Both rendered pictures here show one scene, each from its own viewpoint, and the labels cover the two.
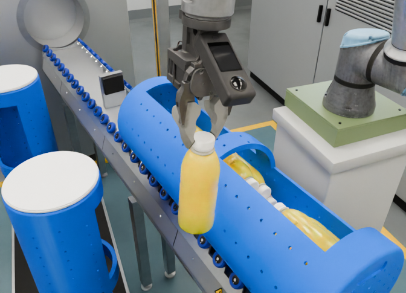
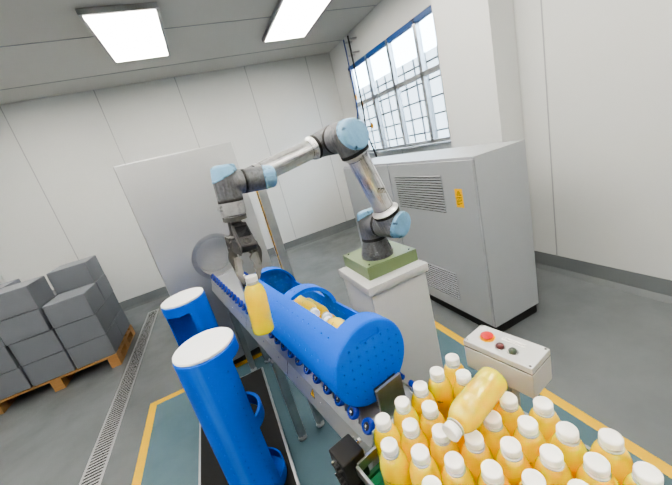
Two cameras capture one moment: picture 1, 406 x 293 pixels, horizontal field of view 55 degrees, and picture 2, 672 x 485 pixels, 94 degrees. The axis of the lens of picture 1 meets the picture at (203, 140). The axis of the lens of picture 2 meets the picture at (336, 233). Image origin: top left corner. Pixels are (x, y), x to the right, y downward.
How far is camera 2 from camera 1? 51 cm
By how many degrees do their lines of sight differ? 19
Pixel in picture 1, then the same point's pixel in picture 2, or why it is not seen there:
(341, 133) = (370, 270)
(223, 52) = (242, 229)
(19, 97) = (191, 307)
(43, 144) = not seen: hidden behind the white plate
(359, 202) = (404, 315)
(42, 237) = (198, 384)
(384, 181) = (416, 297)
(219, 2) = (233, 208)
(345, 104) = (371, 253)
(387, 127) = (403, 261)
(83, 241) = (227, 384)
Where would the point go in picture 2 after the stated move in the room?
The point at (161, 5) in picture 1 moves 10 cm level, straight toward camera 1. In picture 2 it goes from (273, 229) to (273, 232)
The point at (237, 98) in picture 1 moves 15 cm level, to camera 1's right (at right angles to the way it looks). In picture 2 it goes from (246, 246) to (298, 233)
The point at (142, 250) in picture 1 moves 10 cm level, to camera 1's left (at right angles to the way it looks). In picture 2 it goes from (290, 403) to (274, 406)
